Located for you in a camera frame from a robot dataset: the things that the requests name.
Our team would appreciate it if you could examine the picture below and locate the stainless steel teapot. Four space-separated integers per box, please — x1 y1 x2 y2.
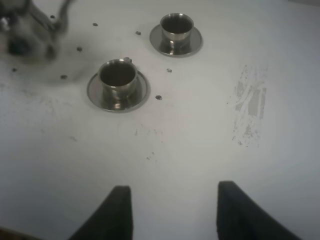
0 0 74 64

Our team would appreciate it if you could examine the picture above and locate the stainless steel teacup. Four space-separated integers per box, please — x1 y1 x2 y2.
160 13 194 49
97 57 138 102

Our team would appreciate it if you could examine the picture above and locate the near stainless steel teacup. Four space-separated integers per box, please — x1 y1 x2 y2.
97 57 138 102

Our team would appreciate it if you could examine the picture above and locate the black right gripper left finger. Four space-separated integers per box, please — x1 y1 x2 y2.
70 185 134 240

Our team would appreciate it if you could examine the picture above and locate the far stainless steel teacup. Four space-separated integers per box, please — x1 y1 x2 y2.
160 13 194 49

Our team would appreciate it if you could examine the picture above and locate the near stainless steel saucer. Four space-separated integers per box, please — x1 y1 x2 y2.
86 71 151 113

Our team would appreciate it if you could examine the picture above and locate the far stainless steel saucer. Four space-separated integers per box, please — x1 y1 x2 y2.
149 24 203 58

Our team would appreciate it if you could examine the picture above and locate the stainless steel saucer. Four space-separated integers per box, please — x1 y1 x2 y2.
149 24 203 58
86 71 151 113

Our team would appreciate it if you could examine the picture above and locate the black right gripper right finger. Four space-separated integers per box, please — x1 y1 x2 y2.
216 181 300 240

